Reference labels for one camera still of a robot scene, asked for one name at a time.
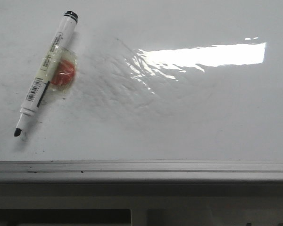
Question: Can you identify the white black dry-erase marker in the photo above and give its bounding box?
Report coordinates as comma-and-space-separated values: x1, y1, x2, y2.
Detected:
14, 11, 78, 137

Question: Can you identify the white whiteboard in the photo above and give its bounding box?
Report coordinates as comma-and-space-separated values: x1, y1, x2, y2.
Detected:
0, 0, 283, 183

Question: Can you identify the red magnet under tape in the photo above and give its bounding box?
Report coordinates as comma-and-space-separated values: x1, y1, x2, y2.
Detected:
49, 48, 77, 95

